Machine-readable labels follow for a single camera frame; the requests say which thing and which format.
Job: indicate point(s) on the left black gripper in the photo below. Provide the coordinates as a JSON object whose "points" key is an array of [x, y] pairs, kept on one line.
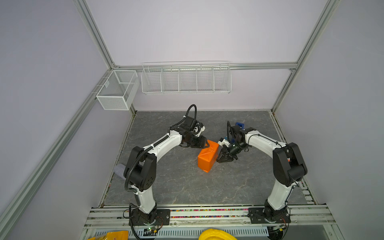
{"points": [[201, 143]]}

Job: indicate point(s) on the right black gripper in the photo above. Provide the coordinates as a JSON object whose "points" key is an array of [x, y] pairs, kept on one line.
{"points": [[226, 157]]}

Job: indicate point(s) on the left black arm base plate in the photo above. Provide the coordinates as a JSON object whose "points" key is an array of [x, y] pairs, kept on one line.
{"points": [[159, 217]]}

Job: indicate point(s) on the blue tape dispenser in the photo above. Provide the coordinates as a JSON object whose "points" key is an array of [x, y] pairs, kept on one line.
{"points": [[241, 125]]}

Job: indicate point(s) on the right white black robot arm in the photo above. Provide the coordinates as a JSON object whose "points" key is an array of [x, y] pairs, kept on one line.
{"points": [[288, 167]]}

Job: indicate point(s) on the grey cloth at left edge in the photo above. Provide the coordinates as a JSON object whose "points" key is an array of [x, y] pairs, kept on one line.
{"points": [[119, 170]]}

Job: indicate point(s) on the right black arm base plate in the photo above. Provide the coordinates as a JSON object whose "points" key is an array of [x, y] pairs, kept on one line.
{"points": [[258, 216]]}

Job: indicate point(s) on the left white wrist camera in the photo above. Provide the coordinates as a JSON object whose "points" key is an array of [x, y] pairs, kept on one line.
{"points": [[198, 129]]}

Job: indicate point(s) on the yellow plastic bag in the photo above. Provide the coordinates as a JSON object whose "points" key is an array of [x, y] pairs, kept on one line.
{"points": [[120, 235]]}

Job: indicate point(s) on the long white wire basket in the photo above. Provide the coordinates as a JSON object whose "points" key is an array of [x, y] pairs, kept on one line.
{"points": [[197, 77]]}

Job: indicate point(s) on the yellow hard hat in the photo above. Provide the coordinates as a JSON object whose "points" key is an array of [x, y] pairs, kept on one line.
{"points": [[214, 234]]}

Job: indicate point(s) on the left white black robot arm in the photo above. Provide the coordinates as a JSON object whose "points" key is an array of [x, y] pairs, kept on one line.
{"points": [[141, 168]]}

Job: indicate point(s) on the white mesh square basket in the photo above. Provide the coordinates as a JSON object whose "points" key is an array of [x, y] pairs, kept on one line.
{"points": [[119, 90]]}

